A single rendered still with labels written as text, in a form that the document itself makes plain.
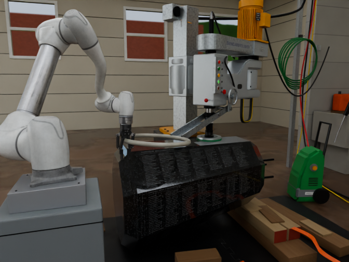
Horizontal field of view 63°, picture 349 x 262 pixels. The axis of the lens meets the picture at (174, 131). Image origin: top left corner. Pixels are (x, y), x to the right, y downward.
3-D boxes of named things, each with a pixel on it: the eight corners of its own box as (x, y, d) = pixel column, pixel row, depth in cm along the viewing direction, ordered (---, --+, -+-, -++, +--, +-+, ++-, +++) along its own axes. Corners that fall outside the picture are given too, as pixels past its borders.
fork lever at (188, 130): (215, 108, 269) (215, 103, 268) (233, 109, 257) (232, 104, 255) (168, 139, 224) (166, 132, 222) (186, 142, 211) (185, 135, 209)
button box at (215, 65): (217, 92, 234) (218, 57, 229) (220, 93, 232) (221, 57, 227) (212, 93, 228) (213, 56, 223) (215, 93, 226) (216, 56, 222)
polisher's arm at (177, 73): (165, 89, 298) (165, 65, 293) (174, 89, 330) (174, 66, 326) (238, 90, 277) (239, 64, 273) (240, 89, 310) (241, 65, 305)
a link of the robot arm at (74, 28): (102, 35, 153) (82, 37, 158) (85, 2, 140) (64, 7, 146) (92, 49, 145) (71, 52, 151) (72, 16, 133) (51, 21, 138)
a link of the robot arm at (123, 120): (135, 115, 185) (135, 125, 185) (129, 114, 192) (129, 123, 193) (122, 116, 180) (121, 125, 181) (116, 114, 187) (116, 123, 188)
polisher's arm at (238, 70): (242, 106, 308) (244, 60, 300) (262, 107, 293) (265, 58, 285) (201, 111, 254) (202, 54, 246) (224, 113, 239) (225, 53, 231)
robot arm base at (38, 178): (86, 178, 124) (85, 166, 123) (29, 187, 114) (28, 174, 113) (79, 169, 140) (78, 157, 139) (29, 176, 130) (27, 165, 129)
